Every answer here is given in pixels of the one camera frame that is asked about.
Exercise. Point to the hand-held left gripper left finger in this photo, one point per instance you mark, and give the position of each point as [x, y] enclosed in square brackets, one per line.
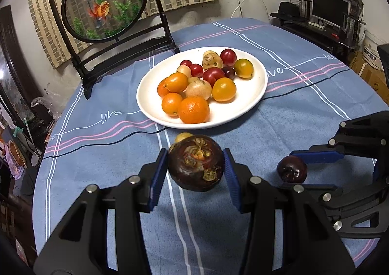
[158, 177]

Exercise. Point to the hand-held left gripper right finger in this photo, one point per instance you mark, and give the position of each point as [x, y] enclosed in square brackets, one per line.
[234, 177]

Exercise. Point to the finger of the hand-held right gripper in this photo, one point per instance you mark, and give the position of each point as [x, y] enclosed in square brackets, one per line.
[358, 208]
[322, 156]

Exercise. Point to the dark purple plum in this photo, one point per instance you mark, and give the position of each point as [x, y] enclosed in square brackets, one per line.
[228, 72]
[291, 169]

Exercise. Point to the dark purple mangosteen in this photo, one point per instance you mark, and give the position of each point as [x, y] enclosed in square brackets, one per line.
[196, 163]

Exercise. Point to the small orange tangerine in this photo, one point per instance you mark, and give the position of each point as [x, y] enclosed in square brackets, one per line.
[171, 104]
[161, 87]
[177, 82]

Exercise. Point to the large orange tangerine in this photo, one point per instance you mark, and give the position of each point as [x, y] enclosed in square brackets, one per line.
[194, 110]

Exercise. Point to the white plate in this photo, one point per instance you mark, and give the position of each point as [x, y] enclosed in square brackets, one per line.
[252, 92]

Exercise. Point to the yellow tangerine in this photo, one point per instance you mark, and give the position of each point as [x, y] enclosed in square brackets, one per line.
[224, 89]

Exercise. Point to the pale yellow plum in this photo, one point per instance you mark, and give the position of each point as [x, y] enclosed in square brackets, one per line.
[199, 88]
[184, 71]

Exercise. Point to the red plum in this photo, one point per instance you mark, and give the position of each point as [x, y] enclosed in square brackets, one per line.
[186, 64]
[228, 57]
[213, 76]
[196, 70]

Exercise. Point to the yellow-green tangerine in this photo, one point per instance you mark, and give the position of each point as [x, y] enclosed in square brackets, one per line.
[244, 68]

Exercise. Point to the spotted tan plum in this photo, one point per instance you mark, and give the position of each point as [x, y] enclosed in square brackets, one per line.
[210, 59]

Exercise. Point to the small yellow plum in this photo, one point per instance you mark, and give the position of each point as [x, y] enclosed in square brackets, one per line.
[183, 136]

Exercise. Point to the blue striped tablecloth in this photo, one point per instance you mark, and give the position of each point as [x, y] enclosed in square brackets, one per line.
[100, 168]

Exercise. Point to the large cardboard box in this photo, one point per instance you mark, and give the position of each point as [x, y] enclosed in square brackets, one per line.
[373, 80]

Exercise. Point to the white bucket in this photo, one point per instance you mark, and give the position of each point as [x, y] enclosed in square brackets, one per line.
[373, 50]

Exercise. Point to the black computer desk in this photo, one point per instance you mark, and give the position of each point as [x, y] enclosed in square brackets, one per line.
[304, 35]

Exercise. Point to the clear plastic bag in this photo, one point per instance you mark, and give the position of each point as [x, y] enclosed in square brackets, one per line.
[45, 102]

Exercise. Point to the lilac cloth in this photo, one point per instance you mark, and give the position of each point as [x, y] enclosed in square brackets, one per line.
[12, 165]

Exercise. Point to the computer monitor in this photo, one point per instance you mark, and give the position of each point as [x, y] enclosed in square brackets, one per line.
[329, 7]

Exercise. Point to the black hat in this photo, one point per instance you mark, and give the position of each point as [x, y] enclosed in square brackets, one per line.
[288, 9]

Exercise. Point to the dark framed painting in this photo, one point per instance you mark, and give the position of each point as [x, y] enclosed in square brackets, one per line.
[12, 74]

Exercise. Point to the round goldfish table screen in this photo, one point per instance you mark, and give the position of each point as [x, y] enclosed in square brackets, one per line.
[106, 1]

